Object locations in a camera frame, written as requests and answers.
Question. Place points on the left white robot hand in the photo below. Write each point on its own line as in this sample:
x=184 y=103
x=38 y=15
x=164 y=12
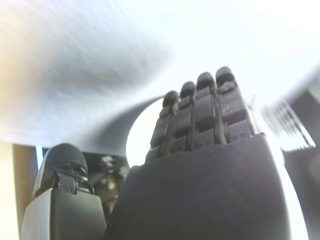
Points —
x=200 y=187

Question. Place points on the white plate with black rim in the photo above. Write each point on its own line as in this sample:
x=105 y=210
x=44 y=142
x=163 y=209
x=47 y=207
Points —
x=140 y=137

